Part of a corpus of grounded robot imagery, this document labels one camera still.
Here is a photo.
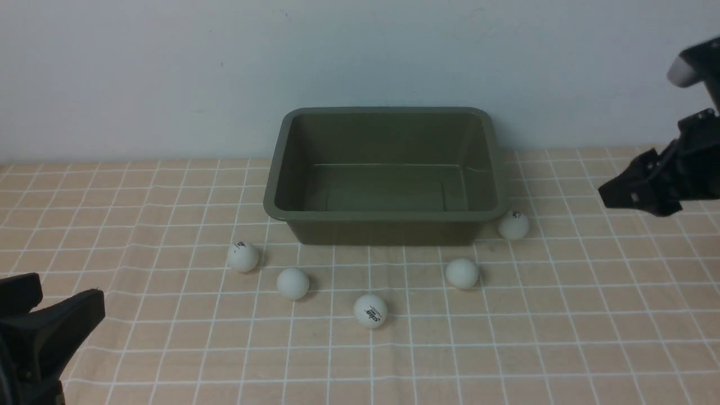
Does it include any checkered beige tablecloth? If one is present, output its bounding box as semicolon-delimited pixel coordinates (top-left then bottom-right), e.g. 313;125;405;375
1;148;719;404

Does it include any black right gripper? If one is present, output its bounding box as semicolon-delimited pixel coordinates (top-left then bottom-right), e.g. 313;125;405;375
597;110;719;217

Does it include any olive green plastic bin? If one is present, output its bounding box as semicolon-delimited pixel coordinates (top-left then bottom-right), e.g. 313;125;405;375
263;107;509;246

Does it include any plain white ball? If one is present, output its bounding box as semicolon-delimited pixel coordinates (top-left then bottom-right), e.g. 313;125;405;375
277;268;309;300
445;257;480;290

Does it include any white ball with logo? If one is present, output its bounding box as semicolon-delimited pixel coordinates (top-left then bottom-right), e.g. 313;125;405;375
353;293;388;329

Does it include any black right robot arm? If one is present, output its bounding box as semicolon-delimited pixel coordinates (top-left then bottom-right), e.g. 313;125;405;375
597;38;719;217

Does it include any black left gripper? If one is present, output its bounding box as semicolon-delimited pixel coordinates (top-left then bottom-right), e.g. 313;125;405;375
1;273;105;404

